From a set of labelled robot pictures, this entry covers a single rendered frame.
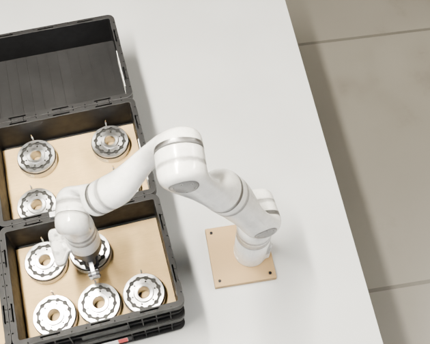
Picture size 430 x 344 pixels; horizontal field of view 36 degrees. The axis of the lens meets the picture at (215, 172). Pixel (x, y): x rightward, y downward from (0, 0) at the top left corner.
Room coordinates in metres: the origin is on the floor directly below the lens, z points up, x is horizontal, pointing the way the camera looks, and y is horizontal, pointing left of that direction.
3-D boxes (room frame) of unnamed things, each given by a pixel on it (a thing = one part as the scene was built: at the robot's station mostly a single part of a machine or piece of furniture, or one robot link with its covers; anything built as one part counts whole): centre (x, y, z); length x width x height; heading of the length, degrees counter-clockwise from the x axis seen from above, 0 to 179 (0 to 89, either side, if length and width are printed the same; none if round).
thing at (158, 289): (0.47, 0.16, 0.86); 0.10 x 0.10 x 0.01
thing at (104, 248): (0.57, 0.30, 0.86); 0.10 x 0.10 x 0.01
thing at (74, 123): (0.79, 0.38, 0.87); 0.40 x 0.30 x 0.11; 108
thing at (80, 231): (0.53, 0.29, 1.12); 0.09 x 0.07 x 0.15; 7
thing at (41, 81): (1.08, 0.47, 0.87); 0.40 x 0.30 x 0.11; 108
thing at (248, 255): (0.64, -0.11, 0.81); 0.09 x 0.09 x 0.17; 17
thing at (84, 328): (0.50, 0.29, 0.92); 0.40 x 0.30 x 0.02; 108
